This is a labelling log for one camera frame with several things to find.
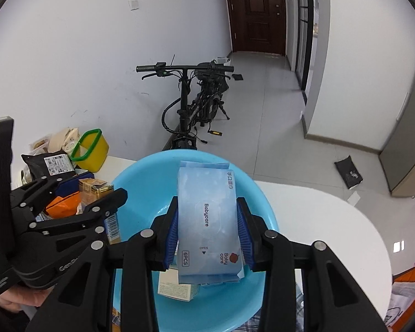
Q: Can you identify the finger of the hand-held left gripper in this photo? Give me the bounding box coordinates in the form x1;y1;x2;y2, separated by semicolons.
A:
28;188;129;247
10;176;63;215

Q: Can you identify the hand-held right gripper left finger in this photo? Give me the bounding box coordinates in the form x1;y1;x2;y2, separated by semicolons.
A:
26;196;180;332

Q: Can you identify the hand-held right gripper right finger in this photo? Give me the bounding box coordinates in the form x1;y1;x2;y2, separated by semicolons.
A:
236;196;388;332

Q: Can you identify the blue plastic basin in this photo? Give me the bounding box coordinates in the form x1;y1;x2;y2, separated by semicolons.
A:
110;149;280;332

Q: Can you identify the blue wet wipes pack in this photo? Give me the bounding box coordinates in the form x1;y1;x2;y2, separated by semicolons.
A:
177;161;244;285

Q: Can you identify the person's left hand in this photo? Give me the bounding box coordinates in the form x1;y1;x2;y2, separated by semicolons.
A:
0;285;54;315

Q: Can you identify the black parcel bag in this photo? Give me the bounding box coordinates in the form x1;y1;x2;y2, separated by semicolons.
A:
22;152;77;184

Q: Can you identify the orange packet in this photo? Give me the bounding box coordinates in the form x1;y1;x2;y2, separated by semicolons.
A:
46;194;82;219

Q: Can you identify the blue pouch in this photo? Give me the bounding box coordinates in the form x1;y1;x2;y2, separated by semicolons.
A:
55;169;95;198

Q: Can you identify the yellow bin green rim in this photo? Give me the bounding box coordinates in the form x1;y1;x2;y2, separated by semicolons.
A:
70;129;110;172

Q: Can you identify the cream carton box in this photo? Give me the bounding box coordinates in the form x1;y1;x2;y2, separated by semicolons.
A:
158;266;199;302

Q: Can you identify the beige paper bag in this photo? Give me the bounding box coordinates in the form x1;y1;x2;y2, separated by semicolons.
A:
48;128;81;153

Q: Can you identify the blue plaid blanket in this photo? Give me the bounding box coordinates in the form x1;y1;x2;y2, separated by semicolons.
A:
112;277;305;332

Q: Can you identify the black folding bicycle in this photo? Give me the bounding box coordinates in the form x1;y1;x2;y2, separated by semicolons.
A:
136;55;236;151

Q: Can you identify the black bag on floor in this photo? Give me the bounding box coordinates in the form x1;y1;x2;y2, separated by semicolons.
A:
334;155;364;190

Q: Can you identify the white plastic bag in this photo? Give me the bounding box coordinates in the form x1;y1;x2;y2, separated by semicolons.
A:
384;282;415;329

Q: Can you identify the orange cloth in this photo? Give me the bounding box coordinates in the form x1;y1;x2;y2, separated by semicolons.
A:
394;259;415;284

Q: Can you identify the grey cabinet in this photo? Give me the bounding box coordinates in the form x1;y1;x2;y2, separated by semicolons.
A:
378;24;415;198

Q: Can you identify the black framed glass partition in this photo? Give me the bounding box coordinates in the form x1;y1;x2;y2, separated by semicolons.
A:
294;0;320;106

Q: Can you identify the brown wooden door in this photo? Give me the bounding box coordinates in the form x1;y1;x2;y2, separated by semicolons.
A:
224;0;287;56

